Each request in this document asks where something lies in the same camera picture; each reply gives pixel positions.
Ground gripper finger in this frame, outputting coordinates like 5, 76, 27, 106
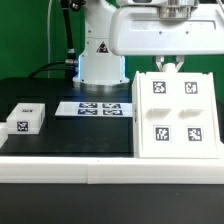
155, 56, 164, 71
175, 55, 185, 71

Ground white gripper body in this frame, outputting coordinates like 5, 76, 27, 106
109, 5, 224, 56

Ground white cabinet body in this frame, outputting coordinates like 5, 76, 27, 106
132, 72, 224, 159

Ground white cabinet door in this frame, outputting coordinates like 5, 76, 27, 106
178, 73, 218, 149
140, 73, 174, 150

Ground small white box part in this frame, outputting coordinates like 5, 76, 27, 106
6, 103, 45, 134

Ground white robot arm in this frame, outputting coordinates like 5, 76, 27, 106
59, 0, 224, 89

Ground white flat marker board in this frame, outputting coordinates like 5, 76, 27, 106
55, 102, 132, 117

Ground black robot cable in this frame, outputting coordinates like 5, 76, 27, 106
27, 0, 81, 80

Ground white thin cable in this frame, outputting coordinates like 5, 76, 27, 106
47, 0, 54, 80

